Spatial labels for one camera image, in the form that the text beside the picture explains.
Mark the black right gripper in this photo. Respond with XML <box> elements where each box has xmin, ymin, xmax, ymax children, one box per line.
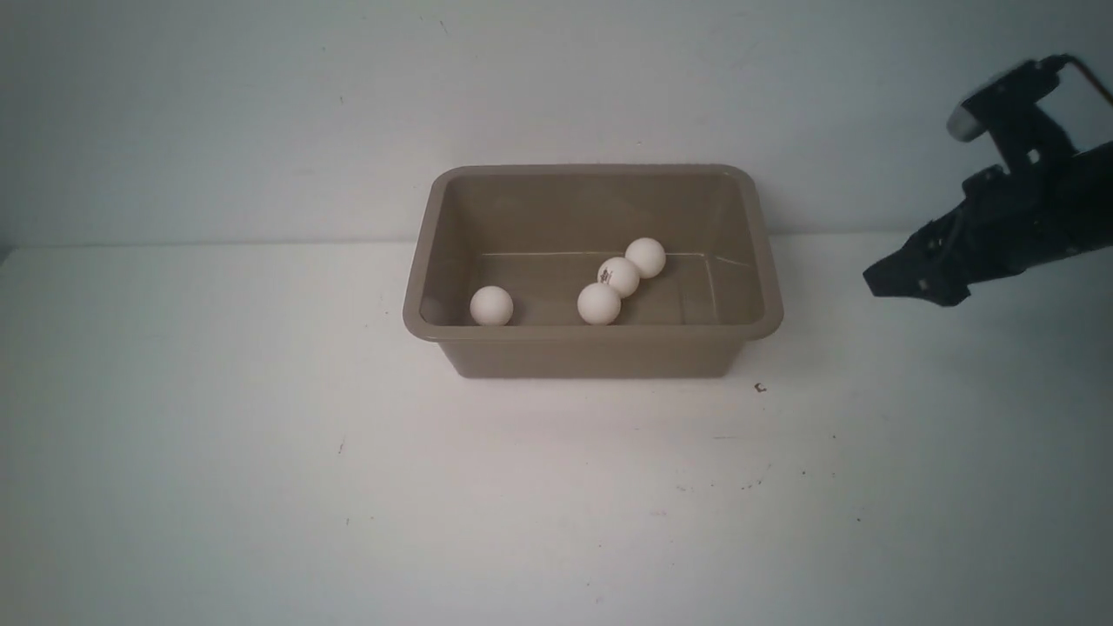
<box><xmin>863</xmin><ymin>160</ymin><xmax>1089</xmax><ymax>309</ymax></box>

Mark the white ping-pong ball with logo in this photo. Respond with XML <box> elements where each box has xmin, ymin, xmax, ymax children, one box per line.
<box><xmin>595</xmin><ymin>256</ymin><xmax>641</xmax><ymax>300</ymax></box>

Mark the tan plastic bin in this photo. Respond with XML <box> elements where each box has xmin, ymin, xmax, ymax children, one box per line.
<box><xmin>403</xmin><ymin>163</ymin><xmax>784</xmax><ymax>379</ymax></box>

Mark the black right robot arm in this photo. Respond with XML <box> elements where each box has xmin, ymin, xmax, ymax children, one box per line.
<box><xmin>863</xmin><ymin>143</ymin><xmax>1112</xmax><ymax>309</ymax></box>

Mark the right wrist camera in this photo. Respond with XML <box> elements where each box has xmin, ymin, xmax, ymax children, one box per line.
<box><xmin>946</xmin><ymin>53</ymin><xmax>1078</xmax><ymax>176</ymax></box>

